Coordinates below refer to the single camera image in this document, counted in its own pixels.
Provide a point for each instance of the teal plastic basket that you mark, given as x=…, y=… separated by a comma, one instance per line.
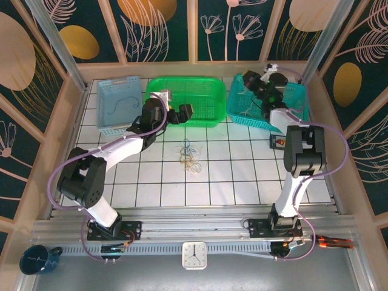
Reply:
x=239, y=106

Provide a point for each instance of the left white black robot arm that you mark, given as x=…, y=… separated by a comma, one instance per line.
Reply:
x=82, y=179

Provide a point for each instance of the green plastic basket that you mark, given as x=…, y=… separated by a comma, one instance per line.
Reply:
x=200, y=100

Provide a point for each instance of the dark blue enamel mug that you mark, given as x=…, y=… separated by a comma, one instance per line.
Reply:
x=34, y=260

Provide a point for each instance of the light blue plastic basket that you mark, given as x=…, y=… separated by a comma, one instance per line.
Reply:
x=119, y=91

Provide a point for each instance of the clear plastic tube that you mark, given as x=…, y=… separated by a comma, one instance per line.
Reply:
x=324, y=39

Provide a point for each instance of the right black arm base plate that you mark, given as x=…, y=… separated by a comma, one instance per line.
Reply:
x=257, y=228

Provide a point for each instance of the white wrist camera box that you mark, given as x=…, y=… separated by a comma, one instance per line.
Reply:
x=271, y=69
x=162, y=97

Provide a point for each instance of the aluminium frame post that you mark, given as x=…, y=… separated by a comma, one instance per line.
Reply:
x=57, y=39

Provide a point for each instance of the aluminium mounting rail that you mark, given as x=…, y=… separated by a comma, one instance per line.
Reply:
x=194, y=225

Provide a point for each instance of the small black controller board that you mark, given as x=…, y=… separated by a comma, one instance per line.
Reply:
x=285, y=247
x=113, y=248

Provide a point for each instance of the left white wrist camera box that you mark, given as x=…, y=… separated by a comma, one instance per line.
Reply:
x=162, y=97

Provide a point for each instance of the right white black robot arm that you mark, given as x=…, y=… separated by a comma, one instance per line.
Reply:
x=303, y=151

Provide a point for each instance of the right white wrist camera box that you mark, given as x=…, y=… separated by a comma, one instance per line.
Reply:
x=271, y=69

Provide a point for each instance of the white square analog clock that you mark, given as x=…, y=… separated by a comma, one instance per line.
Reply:
x=194, y=255

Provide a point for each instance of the black charger box orange plugs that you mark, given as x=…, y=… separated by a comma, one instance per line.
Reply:
x=277, y=142

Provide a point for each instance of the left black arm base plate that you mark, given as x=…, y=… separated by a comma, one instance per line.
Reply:
x=133, y=228

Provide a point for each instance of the pile of rubber bands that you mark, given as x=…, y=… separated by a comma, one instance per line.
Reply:
x=182, y=157

